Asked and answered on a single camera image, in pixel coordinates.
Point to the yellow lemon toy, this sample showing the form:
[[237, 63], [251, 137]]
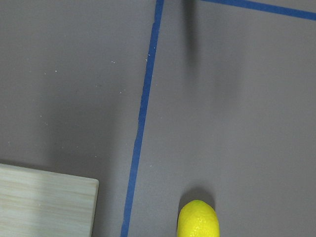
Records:
[[197, 219]]

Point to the wooden cutting board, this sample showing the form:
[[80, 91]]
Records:
[[37, 203]]

